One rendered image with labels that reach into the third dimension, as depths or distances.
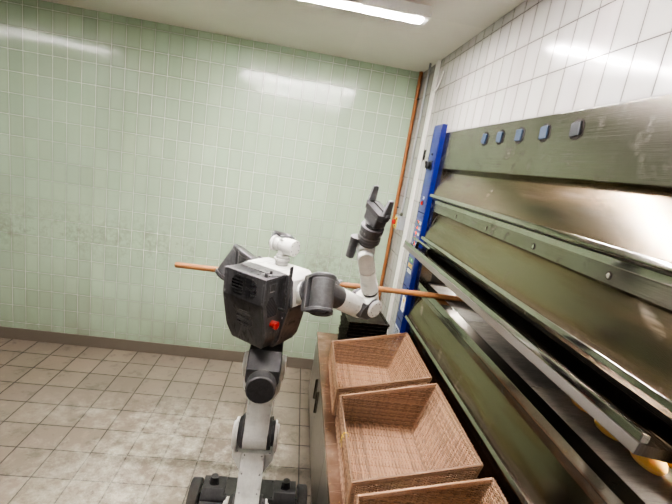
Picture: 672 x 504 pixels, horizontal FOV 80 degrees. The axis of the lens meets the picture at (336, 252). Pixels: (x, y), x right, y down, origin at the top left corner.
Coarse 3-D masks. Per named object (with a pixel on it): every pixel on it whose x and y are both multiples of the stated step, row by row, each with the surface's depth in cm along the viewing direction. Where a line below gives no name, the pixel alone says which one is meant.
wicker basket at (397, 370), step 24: (384, 336) 255; (408, 336) 250; (336, 360) 257; (360, 360) 258; (384, 360) 259; (408, 360) 237; (336, 384) 206; (360, 384) 237; (384, 384) 203; (408, 384) 204; (336, 408) 204; (360, 408) 205; (384, 408) 206; (408, 408) 207
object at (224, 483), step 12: (204, 480) 199; (216, 480) 197; (228, 480) 203; (264, 480) 207; (276, 480) 206; (288, 480) 202; (204, 492) 193; (216, 492) 194; (228, 492) 196; (264, 492) 200; (276, 492) 198; (288, 492) 199
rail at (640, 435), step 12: (420, 252) 215; (432, 264) 194; (444, 276) 176; (480, 300) 142; (492, 312) 132; (504, 324) 124; (516, 336) 117; (540, 348) 107; (552, 360) 101; (564, 372) 96; (576, 384) 91; (588, 396) 87; (600, 396) 86; (600, 408) 84; (612, 408) 81; (624, 420) 78; (636, 432) 75
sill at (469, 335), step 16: (432, 288) 244; (448, 304) 217; (448, 320) 201; (464, 320) 196; (464, 336) 182; (480, 336) 179; (480, 352) 165; (496, 368) 152; (512, 384) 140; (528, 400) 130; (544, 416) 122; (560, 432) 115; (560, 448) 113; (576, 448) 109; (576, 464) 107; (592, 464) 103; (592, 480) 101; (608, 480) 98; (608, 496) 96; (624, 496) 94
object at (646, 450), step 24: (456, 288) 162; (480, 288) 178; (480, 312) 139; (504, 312) 146; (504, 336) 122; (528, 336) 123; (576, 360) 115; (600, 384) 100; (624, 408) 89; (624, 432) 77; (648, 432) 80; (648, 456) 75
